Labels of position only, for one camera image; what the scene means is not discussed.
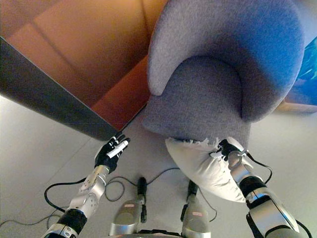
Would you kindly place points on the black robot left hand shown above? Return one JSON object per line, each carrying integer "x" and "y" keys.
{"x": 106, "y": 156}

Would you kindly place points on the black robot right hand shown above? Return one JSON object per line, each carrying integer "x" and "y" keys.
{"x": 227, "y": 147}

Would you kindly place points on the white fringed pillow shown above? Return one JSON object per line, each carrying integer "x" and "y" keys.
{"x": 200, "y": 166}

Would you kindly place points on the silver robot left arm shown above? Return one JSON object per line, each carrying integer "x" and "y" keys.
{"x": 91, "y": 191}

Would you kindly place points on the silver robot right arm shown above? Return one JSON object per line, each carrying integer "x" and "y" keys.
{"x": 262, "y": 196}

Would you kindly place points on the gray fabric tub armchair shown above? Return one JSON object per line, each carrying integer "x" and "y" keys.
{"x": 210, "y": 99}

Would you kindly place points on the silver robot left leg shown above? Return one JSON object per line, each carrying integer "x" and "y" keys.
{"x": 127, "y": 215}

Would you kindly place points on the silver robot leg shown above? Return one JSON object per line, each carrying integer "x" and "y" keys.
{"x": 127, "y": 215}
{"x": 195, "y": 218}

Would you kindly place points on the silver robot right leg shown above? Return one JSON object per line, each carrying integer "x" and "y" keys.
{"x": 195, "y": 218}

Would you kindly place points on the wooden planter box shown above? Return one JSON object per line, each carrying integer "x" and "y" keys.
{"x": 299, "y": 104}

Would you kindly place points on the green leafy potted plant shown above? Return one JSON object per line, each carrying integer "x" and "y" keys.
{"x": 309, "y": 64}

